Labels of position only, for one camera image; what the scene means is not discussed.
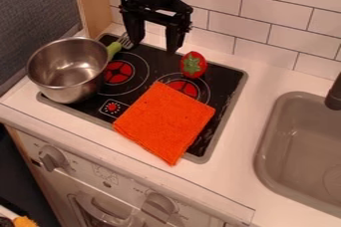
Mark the red toy strawberry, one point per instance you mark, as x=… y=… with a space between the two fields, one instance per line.
x=193 y=64

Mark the yellow toy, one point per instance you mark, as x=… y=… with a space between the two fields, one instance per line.
x=23 y=221

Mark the silver pot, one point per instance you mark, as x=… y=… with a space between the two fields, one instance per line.
x=67 y=68

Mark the orange cloth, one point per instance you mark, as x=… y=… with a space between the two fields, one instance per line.
x=165 y=122

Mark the toy stove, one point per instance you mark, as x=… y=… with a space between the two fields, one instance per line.
x=146 y=91

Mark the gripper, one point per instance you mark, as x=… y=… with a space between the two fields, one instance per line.
x=153 y=9

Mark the tap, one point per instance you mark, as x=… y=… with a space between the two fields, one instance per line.
x=334 y=95

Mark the toy sink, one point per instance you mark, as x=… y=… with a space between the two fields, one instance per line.
x=302 y=151

